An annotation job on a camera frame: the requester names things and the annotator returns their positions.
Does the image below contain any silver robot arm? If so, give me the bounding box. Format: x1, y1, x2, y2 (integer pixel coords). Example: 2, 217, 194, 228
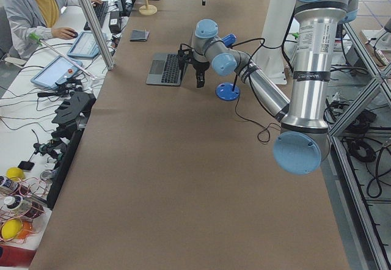
191, 0, 359, 175

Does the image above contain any teach pendant tablet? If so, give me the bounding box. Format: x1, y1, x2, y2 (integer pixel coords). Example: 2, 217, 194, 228
67, 31, 100, 59
31, 56, 82, 89

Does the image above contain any teach pendant tablet near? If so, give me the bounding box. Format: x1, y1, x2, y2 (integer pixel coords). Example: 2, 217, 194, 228
31, 56, 82, 89

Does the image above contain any yellow lemon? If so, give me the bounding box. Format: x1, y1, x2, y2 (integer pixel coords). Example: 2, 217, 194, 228
5, 167, 25, 180

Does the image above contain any black keyboard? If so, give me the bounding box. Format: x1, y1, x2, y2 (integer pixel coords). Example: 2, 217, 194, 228
92, 1, 109, 27

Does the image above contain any teach pendant tablet far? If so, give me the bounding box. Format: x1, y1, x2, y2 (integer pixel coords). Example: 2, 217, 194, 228
67, 31, 100, 59

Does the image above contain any blue desk lamp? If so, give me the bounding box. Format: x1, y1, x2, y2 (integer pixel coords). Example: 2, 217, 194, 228
215, 34, 240, 101

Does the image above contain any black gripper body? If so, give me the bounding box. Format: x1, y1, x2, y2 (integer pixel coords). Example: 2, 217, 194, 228
193, 61, 210, 76

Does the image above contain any folded grey cloth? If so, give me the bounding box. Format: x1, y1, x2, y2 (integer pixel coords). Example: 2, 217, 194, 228
130, 29, 150, 42

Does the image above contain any aluminium frame post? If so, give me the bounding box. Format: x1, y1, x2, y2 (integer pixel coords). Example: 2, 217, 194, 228
78, 0, 114, 70

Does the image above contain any grey laptop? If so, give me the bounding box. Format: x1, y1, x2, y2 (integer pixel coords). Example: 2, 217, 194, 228
146, 53, 188, 87

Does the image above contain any black lamp power cable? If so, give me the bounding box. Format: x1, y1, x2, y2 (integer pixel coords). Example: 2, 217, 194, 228
233, 37, 283, 144

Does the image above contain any person in grey hoodie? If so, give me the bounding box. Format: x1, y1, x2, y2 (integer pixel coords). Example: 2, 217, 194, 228
0, 0, 104, 60

